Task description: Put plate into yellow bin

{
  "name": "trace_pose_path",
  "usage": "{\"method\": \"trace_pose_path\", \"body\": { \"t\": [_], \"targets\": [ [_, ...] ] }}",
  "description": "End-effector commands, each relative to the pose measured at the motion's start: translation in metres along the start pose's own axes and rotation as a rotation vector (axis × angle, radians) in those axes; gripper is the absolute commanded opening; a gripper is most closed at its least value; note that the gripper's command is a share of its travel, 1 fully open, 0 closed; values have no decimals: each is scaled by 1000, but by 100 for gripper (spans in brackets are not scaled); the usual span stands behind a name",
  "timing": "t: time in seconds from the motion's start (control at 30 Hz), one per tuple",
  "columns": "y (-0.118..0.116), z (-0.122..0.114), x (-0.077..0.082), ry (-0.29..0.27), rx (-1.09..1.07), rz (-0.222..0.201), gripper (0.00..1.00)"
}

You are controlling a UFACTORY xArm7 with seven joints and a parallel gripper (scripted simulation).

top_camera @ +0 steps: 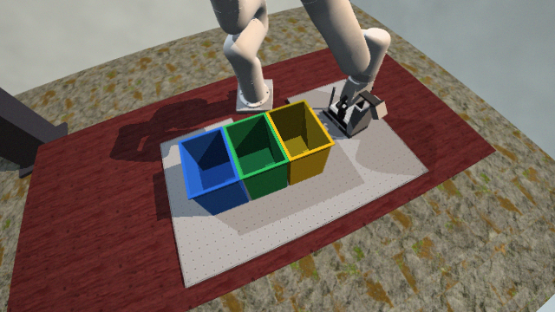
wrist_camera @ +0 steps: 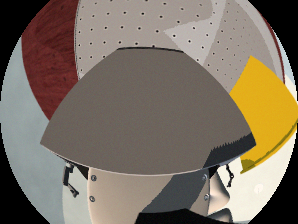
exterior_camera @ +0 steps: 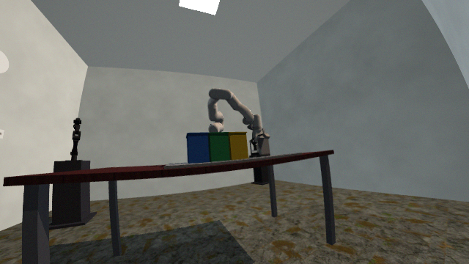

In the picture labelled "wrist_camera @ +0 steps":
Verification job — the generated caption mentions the yellow open-top bin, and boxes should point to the yellow open-top bin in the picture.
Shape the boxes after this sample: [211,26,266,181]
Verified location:
[229,55,298,174]

